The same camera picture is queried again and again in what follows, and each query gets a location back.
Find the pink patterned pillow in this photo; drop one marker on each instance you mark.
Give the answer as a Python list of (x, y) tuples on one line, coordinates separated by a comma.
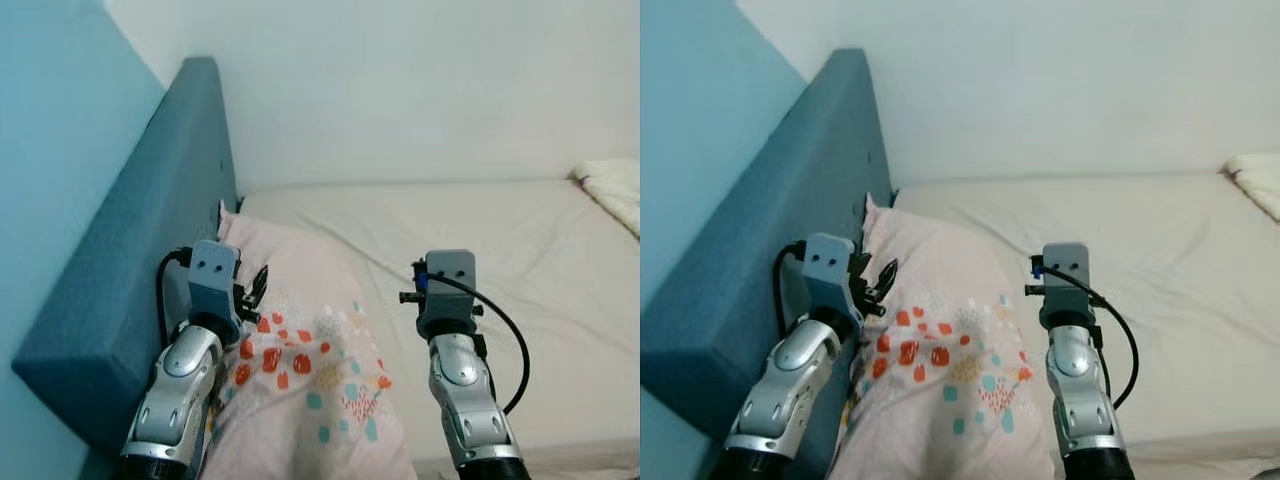
[(940, 300), (310, 290)]

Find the bed with cream sheet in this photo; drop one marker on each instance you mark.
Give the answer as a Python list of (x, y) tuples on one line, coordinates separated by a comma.
[(500, 280), (1150, 270)]

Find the teal upholstered headboard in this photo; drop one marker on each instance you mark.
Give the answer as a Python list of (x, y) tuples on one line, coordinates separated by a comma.
[(770, 250), (130, 250)]

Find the cream cartoon print blanket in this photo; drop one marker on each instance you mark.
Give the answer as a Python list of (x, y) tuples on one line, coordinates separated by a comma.
[(615, 190)]

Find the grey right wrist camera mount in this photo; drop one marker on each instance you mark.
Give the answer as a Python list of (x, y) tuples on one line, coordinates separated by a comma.
[(1068, 268), (450, 275)]

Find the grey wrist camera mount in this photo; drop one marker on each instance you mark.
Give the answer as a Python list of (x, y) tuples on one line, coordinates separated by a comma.
[(450, 275), (1068, 268), (830, 265), (213, 270)]

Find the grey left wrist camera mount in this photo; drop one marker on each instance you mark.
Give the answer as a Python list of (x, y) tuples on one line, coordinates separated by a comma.
[(213, 270), (830, 265)]

